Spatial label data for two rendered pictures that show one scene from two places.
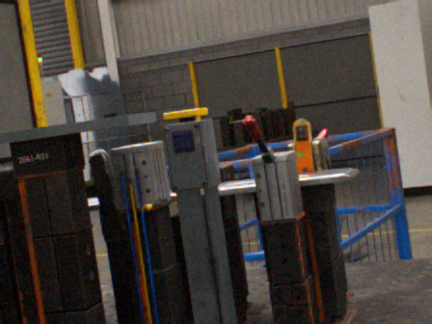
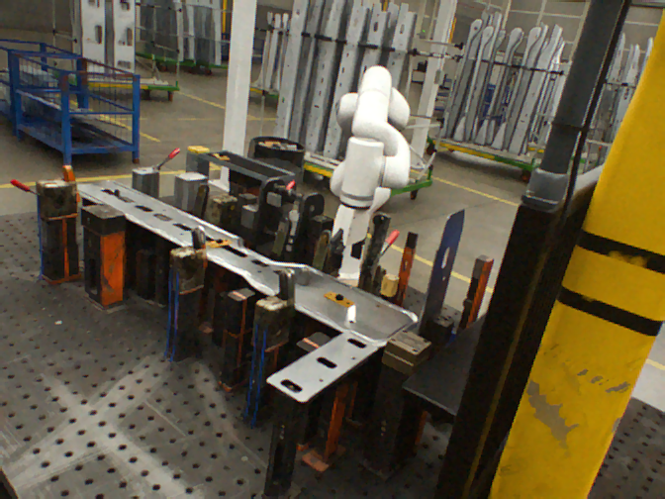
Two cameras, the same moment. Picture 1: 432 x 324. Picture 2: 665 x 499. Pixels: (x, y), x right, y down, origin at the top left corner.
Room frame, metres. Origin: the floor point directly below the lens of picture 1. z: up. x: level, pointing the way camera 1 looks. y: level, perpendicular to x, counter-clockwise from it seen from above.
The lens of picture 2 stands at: (3.36, 1.19, 1.66)
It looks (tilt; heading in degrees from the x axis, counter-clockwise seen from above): 22 degrees down; 197
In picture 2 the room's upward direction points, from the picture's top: 9 degrees clockwise
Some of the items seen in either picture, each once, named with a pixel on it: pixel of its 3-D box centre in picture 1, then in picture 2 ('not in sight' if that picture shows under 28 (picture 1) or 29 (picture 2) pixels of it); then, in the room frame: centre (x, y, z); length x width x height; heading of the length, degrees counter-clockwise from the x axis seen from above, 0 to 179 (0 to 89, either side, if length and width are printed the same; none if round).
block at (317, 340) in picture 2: not in sight; (309, 390); (2.31, 0.89, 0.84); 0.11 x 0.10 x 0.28; 164
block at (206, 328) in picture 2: not in sight; (219, 286); (1.96, 0.42, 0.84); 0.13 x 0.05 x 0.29; 164
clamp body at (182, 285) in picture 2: not in sight; (185, 303); (2.16, 0.43, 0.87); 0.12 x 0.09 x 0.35; 164
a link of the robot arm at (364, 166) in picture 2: not in sight; (364, 165); (2.11, 0.87, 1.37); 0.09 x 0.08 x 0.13; 105
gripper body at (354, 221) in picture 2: not in sight; (352, 221); (2.11, 0.87, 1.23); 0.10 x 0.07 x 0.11; 164
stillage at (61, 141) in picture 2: not in sight; (76, 108); (-1.40, -3.32, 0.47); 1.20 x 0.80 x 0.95; 68
